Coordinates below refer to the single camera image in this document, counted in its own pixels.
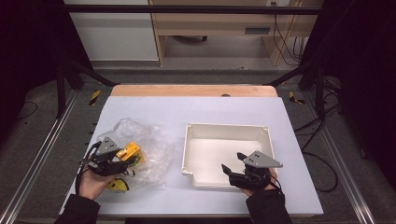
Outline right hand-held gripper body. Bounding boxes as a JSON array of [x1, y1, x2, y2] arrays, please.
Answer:
[[230, 149, 284, 192]]

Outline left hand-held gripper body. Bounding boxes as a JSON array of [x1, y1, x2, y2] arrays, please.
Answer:
[[83, 136, 129, 177]]

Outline small yellow toy block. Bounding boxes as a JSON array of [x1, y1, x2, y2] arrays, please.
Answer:
[[116, 141, 145, 164]]

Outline white plastic tray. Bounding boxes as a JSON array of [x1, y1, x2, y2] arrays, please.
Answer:
[[180, 121, 277, 191]]

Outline clear plastic bag smiley print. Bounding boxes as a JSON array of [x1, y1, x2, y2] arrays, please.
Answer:
[[95, 117, 176, 192]]

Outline person's right hand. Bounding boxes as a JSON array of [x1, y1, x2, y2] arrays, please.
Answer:
[[242, 168, 279, 197]]

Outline person's left hand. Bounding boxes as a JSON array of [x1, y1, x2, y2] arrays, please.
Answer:
[[78, 169, 118, 201]]

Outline yellow black tape piece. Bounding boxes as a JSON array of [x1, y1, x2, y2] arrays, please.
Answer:
[[288, 91, 306, 105], [89, 89, 103, 107]]

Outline white table cover sheet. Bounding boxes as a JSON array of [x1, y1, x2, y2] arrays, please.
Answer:
[[58, 95, 325, 217]]

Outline white cabinet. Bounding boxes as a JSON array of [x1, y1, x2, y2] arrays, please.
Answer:
[[63, 0, 160, 62]]

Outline grey desk label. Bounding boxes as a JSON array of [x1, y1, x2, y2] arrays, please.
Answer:
[[244, 26, 272, 35]]

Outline light wooden desk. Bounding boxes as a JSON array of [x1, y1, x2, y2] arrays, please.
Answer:
[[148, 0, 324, 67]]

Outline black curtain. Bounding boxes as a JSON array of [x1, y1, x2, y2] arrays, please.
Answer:
[[0, 0, 92, 147], [299, 0, 396, 189]]

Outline aluminium rail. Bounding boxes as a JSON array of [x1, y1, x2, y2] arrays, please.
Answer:
[[0, 89, 79, 224], [303, 92, 376, 224]]

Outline black floor cables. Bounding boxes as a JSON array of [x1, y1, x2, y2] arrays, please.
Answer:
[[293, 78, 343, 152]]

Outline right hand-held gripper cable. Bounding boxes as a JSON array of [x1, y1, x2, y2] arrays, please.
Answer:
[[302, 151, 340, 193]]

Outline black metal frame stand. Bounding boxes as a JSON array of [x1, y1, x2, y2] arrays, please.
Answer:
[[266, 60, 327, 119], [55, 59, 118, 119]]

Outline thin black floor cable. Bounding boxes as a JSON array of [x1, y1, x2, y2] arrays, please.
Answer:
[[17, 100, 39, 121]]

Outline black hanging desk cables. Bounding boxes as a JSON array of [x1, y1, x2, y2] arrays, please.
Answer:
[[271, 1, 308, 67]]

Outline black horizontal frame bar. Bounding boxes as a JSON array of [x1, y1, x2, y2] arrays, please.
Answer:
[[64, 4, 323, 16]]

